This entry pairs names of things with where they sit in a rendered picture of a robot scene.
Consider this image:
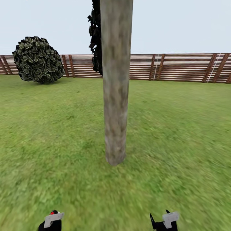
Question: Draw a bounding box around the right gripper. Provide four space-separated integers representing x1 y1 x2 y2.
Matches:
151 217 177 231

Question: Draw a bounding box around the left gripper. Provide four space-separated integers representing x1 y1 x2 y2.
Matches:
38 220 61 231

